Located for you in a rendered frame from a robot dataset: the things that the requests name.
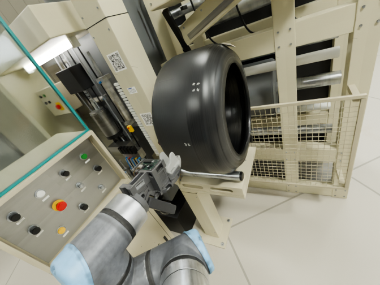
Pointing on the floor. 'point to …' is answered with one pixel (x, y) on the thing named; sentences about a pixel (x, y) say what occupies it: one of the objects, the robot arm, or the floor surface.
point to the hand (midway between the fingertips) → (177, 160)
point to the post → (137, 81)
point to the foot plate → (220, 234)
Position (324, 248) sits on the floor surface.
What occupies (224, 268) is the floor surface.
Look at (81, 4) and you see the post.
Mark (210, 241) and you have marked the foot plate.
